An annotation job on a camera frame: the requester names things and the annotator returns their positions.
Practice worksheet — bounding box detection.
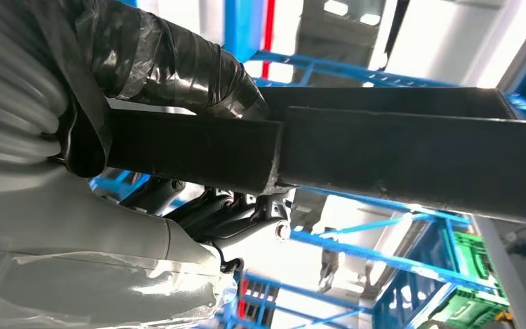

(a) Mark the blue metal shelf rack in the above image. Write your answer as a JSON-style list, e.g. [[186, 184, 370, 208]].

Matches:
[[88, 0, 509, 329]]

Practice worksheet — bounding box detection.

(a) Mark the red barrier belt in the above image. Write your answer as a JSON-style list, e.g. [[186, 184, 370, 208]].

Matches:
[[261, 0, 277, 80]]

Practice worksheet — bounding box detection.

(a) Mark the blue wheeled cart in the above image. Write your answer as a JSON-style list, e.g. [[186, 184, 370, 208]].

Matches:
[[371, 217, 511, 329]]

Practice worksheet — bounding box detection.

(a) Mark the green plastic crate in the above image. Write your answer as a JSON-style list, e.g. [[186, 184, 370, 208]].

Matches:
[[428, 286, 511, 329], [452, 231, 496, 288]]

